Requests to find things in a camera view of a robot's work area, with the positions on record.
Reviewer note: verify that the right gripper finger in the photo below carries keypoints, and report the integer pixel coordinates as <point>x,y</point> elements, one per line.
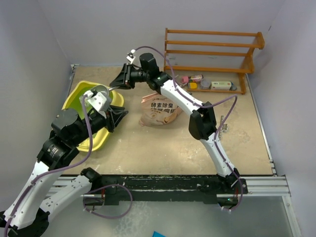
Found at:
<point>125,72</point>
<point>119,83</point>

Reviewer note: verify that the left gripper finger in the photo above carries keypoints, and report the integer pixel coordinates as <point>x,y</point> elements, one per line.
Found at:
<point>117,109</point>
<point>117,117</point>

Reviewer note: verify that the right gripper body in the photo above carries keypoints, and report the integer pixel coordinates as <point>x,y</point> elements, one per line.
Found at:
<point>138,76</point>

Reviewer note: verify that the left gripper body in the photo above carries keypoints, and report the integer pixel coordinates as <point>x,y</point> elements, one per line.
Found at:
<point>108,121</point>

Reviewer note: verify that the silver metal scoop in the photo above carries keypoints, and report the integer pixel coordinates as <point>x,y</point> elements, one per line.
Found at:
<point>95,89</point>

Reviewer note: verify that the pink cat litter bag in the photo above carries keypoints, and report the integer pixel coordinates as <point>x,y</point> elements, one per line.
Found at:
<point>158,110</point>

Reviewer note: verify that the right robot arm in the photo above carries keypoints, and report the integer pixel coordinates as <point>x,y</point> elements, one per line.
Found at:
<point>202,121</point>

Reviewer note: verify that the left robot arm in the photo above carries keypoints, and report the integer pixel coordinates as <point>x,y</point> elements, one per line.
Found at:
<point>32,211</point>

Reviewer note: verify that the green white box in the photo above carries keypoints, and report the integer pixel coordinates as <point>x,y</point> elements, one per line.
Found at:
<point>221,85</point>

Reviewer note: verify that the clear round jar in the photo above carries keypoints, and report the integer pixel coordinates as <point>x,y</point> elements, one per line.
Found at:
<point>205,84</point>

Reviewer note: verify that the orange wooden shelf rack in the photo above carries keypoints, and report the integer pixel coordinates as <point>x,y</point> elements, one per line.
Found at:
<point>229,49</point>

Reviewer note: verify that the grey ruler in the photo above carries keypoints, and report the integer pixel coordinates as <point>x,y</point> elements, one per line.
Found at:
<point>223,128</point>

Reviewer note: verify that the blue object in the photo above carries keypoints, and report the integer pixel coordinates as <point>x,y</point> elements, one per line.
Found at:
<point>157,234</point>

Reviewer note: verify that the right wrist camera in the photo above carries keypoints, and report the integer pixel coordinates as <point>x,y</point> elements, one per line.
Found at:
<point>130,56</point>

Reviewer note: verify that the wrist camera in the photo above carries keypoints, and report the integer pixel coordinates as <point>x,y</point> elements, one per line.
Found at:
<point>99,100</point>
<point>130,56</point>

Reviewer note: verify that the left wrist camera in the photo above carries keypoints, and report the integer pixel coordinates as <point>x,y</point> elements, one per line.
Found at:
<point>99,100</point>

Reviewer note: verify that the black base frame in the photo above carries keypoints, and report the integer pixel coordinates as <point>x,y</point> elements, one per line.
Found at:
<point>209,189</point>

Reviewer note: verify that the aluminium rail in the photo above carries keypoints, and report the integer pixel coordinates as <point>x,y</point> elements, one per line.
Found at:
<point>264,186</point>

